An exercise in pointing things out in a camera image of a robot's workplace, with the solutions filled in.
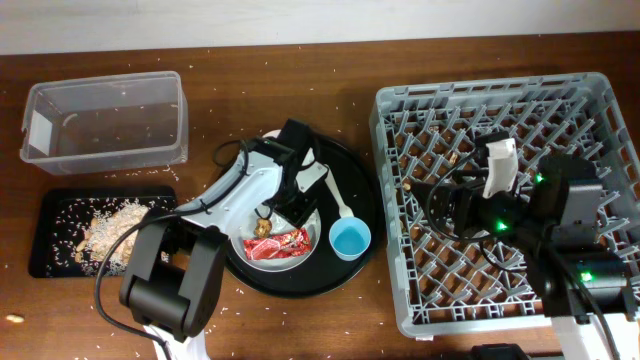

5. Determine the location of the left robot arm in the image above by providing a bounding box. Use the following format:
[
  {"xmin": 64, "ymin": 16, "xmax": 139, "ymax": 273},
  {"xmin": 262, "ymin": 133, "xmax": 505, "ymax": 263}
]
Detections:
[{"xmin": 119, "ymin": 119, "xmax": 327, "ymax": 359}]

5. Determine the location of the red snack wrapper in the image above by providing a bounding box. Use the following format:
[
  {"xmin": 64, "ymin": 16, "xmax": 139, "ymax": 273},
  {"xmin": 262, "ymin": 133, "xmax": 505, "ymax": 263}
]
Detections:
[{"xmin": 243, "ymin": 229, "xmax": 312, "ymax": 261}]

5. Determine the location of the round black serving tray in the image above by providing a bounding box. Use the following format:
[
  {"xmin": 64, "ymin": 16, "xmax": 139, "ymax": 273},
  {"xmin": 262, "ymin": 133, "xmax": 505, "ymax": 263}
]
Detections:
[{"xmin": 226, "ymin": 136, "xmax": 385, "ymax": 298}]

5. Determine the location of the peanut on table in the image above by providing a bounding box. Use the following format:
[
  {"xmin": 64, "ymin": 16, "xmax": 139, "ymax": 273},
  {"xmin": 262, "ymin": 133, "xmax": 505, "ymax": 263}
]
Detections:
[{"xmin": 6, "ymin": 314, "xmax": 24, "ymax": 323}]

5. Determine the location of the grey dishwasher rack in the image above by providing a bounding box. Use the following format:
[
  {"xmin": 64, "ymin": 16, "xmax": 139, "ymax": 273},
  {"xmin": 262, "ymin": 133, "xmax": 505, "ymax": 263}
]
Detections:
[{"xmin": 370, "ymin": 72, "xmax": 639, "ymax": 340}]

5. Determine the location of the pink bowl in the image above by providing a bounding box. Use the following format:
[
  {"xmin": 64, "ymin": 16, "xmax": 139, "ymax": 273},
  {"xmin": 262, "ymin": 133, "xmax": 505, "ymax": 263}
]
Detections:
[{"xmin": 262, "ymin": 130, "xmax": 315, "ymax": 168}]

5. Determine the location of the clear plastic bin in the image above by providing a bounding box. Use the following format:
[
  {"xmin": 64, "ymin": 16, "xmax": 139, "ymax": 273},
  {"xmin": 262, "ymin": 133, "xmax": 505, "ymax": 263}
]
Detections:
[{"xmin": 20, "ymin": 71, "xmax": 189, "ymax": 175}]

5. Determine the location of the rice and peanut pile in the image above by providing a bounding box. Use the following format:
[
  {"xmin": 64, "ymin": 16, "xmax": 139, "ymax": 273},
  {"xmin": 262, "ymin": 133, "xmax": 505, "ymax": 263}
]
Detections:
[{"xmin": 73, "ymin": 200, "xmax": 150, "ymax": 276}]

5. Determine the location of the black rectangular tray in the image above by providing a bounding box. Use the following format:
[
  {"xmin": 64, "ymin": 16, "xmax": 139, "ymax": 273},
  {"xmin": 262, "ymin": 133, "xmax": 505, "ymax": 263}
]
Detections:
[{"xmin": 28, "ymin": 186, "xmax": 177, "ymax": 278}]

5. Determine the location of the light blue cup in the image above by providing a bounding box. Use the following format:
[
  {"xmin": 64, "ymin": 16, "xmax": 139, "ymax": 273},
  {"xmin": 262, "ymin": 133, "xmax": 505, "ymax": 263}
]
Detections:
[{"xmin": 328, "ymin": 217, "xmax": 371, "ymax": 261}]

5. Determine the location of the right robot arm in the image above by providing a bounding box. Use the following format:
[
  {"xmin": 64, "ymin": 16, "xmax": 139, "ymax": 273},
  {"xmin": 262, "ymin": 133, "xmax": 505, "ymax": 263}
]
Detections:
[{"xmin": 411, "ymin": 131, "xmax": 639, "ymax": 359}]

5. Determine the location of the grey plate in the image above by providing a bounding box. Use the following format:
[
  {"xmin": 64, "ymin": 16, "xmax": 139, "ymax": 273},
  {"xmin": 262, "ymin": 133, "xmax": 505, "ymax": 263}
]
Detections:
[{"xmin": 227, "ymin": 208, "xmax": 322, "ymax": 273}]

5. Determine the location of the brown food scrap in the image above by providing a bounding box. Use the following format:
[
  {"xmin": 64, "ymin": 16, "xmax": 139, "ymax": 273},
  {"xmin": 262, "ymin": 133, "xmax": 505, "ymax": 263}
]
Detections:
[{"xmin": 254, "ymin": 218, "xmax": 272, "ymax": 238}]

